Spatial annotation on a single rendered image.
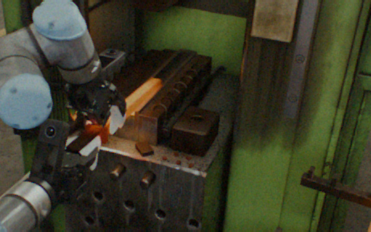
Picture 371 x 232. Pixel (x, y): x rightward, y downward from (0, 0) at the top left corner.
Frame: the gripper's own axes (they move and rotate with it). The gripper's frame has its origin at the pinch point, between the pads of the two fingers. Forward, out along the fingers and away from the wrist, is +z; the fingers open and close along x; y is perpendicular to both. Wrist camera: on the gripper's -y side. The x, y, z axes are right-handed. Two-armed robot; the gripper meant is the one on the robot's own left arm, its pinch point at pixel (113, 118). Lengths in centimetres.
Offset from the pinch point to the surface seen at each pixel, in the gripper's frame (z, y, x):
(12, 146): 141, -44, -118
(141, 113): 5.7, -6.2, 3.2
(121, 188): 18.4, 8.2, 1.0
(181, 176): 11.4, 4.3, 16.4
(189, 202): 17.2, 7.6, 18.8
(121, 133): 11.1, -2.7, -1.7
